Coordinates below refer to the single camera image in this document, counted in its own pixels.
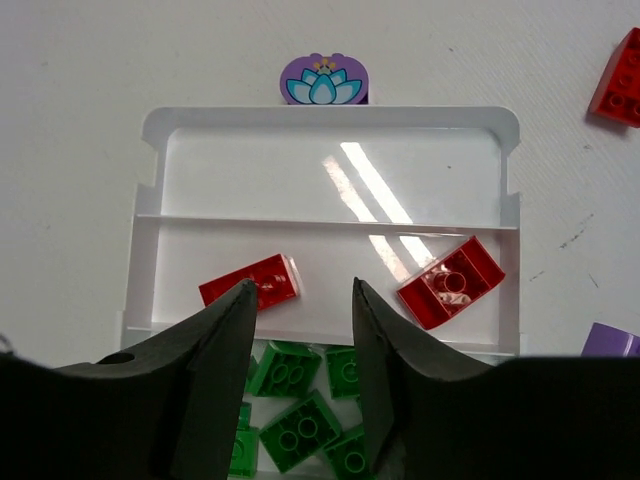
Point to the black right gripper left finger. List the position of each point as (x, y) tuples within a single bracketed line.
[(165, 408)]

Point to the green 2x4 lego plate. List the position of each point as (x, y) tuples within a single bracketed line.
[(244, 459)]

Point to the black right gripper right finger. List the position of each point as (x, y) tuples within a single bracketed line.
[(432, 412)]

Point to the purple lego right of tray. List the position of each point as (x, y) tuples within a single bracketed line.
[(607, 341)]

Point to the purple paw print lego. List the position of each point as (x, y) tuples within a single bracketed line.
[(317, 79)]

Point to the green 2x2 lego brick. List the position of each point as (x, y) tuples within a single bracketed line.
[(300, 431)]

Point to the red and green lego stack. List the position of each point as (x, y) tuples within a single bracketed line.
[(274, 277)]

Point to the green lego from stack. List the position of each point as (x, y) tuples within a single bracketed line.
[(342, 372)]

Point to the red lego brick top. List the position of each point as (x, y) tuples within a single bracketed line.
[(616, 97)]

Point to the white three-compartment tray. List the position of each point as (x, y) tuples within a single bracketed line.
[(371, 193)]

